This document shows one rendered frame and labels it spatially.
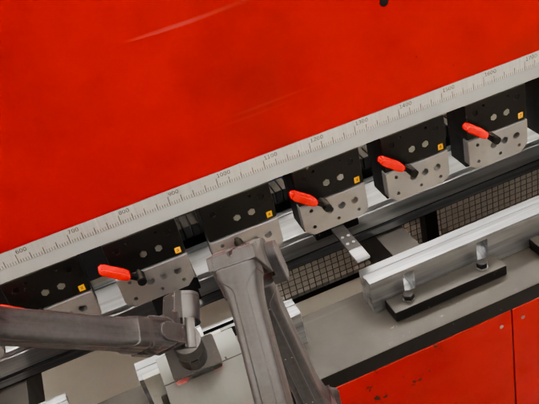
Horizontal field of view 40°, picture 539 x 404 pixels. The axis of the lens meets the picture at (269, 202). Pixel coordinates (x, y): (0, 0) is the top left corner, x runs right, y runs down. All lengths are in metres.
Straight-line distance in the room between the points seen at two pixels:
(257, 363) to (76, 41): 0.61
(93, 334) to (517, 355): 1.11
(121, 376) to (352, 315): 1.55
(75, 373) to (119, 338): 1.99
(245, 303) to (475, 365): 0.95
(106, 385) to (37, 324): 1.96
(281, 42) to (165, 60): 0.22
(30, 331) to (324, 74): 0.70
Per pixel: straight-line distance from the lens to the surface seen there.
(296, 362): 1.30
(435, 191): 2.07
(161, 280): 1.54
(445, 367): 1.88
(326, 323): 1.83
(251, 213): 1.52
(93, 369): 3.29
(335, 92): 1.48
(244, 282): 1.10
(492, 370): 1.99
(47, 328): 1.26
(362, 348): 1.76
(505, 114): 1.72
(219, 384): 1.59
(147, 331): 1.36
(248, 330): 1.09
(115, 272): 1.47
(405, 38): 1.51
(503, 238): 1.91
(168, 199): 1.46
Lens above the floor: 2.13
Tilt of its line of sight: 33 degrees down
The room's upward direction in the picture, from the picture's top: 15 degrees counter-clockwise
